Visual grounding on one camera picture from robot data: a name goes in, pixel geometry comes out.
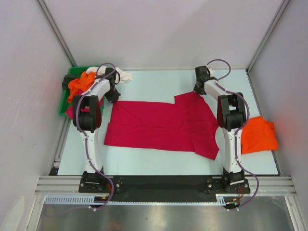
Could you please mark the folded orange t shirt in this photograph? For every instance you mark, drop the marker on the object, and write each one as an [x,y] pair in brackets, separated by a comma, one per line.
[258,135]

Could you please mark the crimson t shirt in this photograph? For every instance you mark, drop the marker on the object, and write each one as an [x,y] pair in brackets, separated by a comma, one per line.
[187,125]

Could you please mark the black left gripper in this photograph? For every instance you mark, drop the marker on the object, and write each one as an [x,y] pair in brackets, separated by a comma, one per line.
[113,99]

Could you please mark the grey slotted cable duct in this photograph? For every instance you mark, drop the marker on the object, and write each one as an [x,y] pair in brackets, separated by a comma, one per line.
[96,200]

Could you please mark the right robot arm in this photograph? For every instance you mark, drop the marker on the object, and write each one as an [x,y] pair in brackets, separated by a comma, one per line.
[231,117]

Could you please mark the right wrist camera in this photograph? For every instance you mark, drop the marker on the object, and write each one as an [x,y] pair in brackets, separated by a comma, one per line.
[212,72]

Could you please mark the magenta t shirt in bin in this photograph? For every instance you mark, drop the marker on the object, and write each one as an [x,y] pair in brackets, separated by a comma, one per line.
[69,111]

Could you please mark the dark green t shirt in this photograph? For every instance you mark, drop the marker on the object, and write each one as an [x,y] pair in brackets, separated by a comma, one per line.
[67,79]

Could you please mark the aluminium frame rail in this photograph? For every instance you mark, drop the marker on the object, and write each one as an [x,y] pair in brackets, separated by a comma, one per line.
[268,185]

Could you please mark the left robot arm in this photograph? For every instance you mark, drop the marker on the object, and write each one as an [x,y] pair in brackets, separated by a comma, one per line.
[87,118]

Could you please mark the green plastic bin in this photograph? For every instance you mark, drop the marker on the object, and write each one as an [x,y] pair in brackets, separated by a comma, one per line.
[76,71]

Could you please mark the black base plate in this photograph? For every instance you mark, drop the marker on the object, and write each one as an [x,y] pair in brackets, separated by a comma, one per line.
[161,189]

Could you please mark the white t shirt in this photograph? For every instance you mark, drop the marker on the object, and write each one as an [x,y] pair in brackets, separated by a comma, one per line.
[121,76]

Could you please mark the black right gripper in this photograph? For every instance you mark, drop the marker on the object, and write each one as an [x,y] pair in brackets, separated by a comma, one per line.
[196,90]

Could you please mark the crumpled orange t shirt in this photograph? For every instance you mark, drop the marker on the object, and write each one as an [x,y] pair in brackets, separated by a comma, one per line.
[80,85]

